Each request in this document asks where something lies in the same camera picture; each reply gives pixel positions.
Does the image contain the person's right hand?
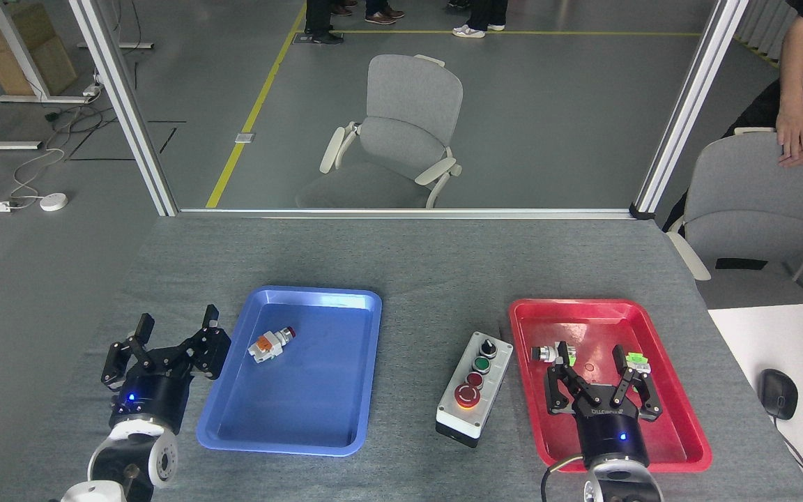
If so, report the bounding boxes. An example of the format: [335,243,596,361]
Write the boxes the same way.
[776,105,803,158]

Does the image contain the red push button orange block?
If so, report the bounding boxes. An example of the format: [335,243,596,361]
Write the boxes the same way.
[248,326,297,363]

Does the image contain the blue plastic tray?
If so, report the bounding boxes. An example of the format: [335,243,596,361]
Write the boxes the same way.
[196,285,383,457]

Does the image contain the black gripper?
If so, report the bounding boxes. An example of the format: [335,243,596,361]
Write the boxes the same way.
[100,304,232,434]
[545,340,664,469]

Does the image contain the black floor cable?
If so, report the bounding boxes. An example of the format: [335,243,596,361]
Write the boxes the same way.
[45,105,106,137]

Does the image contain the silver aluminium post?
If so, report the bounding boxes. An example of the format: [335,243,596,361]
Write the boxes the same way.
[67,0,179,217]
[630,0,751,221]

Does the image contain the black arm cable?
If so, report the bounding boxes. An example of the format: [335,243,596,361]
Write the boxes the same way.
[540,455,587,502]

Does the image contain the black computer mouse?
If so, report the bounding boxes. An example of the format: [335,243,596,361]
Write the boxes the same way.
[757,368,800,420]

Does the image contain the black mouse cable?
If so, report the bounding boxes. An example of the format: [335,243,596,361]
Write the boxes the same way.
[774,417,803,502]

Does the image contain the brown cardboard box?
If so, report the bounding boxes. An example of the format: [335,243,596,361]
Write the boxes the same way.
[0,3,78,97]

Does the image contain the grey four-button control box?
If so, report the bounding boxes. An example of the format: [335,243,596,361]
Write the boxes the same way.
[435,331,514,449]

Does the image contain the white side table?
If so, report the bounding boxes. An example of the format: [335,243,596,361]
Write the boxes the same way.
[707,301,803,502]

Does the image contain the silver aluminium rail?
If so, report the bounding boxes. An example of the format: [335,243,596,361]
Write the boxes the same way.
[177,208,636,220]

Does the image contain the pale grey curtain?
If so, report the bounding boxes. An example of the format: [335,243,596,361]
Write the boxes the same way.
[733,0,803,67]

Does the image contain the grey office chair white arms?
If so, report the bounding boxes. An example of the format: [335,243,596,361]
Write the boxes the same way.
[666,127,803,304]
[296,54,464,209]

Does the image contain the white floor cable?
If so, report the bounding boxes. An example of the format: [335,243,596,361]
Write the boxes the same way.
[10,143,68,206]

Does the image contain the red plastic tray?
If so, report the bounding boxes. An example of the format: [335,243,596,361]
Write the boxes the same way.
[508,298,713,473]

